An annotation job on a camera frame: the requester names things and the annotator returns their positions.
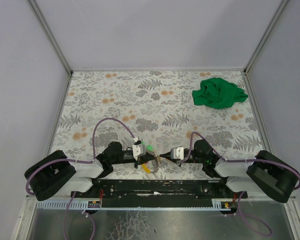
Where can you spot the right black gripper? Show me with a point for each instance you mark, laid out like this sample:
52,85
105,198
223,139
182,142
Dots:
176,159

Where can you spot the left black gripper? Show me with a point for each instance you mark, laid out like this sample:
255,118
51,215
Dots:
142,158

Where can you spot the yellow tag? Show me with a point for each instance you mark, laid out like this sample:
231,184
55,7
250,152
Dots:
146,169

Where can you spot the patterned bracelet keyring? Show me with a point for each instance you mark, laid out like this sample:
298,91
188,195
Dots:
157,160

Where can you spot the green key tag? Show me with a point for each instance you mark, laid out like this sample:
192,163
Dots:
149,148

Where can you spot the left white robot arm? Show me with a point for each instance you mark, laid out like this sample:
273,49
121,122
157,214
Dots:
58,175

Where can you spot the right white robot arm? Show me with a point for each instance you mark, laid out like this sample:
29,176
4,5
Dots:
264,173

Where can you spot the floral table mat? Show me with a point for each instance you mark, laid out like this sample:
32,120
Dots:
156,107

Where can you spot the green crumpled cloth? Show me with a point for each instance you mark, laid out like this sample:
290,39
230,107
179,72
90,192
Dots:
218,93

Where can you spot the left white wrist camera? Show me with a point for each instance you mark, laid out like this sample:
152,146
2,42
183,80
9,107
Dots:
138,149

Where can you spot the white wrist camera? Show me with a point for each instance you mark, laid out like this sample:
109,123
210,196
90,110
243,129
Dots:
177,153
138,149

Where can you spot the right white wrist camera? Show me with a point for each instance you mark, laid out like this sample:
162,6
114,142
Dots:
177,153

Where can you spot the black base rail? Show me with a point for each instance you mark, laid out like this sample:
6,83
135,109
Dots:
159,194

